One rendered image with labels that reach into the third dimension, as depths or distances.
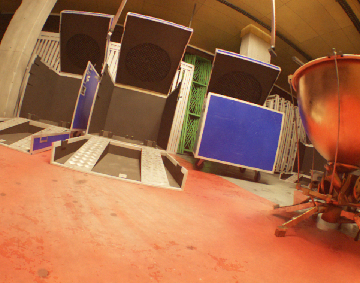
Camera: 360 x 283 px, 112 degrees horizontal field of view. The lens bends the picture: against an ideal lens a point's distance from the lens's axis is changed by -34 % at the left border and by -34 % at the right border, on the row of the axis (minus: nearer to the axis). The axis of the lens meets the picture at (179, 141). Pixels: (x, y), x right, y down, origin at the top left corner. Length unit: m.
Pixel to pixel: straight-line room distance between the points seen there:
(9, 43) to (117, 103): 2.48
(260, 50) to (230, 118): 2.51
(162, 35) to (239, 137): 1.64
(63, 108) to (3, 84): 1.34
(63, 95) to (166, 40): 1.77
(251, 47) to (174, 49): 2.11
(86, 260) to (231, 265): 0.39
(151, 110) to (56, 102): 1.57
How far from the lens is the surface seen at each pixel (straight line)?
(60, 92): 3.17
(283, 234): 0.89
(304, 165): 5.43
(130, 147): 1.88
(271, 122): 2.41
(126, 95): 2.92
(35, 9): 4.12
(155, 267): 0.49
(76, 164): 1.23
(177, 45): 2.59
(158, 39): 2.58
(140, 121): 2.87
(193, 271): 0.51
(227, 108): 2.24
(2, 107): 3.66
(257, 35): 4.52
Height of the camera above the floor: 0.32
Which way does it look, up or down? level
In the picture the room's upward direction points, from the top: 13 degrees clockwise
